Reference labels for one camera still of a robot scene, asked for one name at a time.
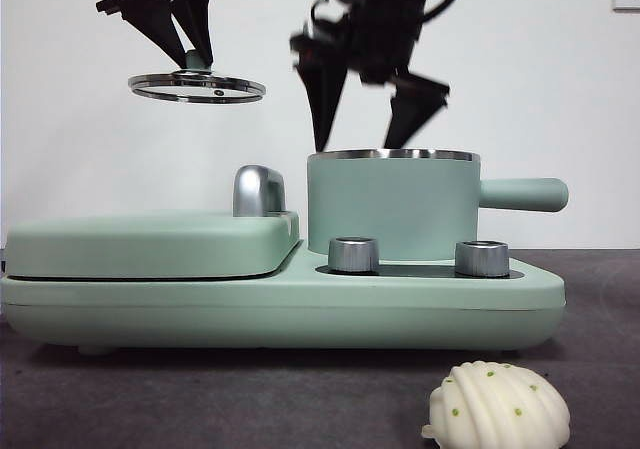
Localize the glass pot lid green knob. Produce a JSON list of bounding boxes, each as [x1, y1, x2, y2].
[[126, 48, 268, 106]]

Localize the mint green breakfast machine base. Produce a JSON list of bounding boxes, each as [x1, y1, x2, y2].
[[0, 256, 566, 358]]

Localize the ridged white bun green dots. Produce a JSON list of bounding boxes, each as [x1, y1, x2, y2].
[[419, 360, 572, 449]]

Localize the mint green handled pot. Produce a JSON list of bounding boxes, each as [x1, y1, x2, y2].
[[305, 147, 570, 264]]

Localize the silver control knob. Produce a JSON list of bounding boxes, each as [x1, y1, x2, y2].
[[454, 240, 511, 278], [327, 237, 380, 275]]

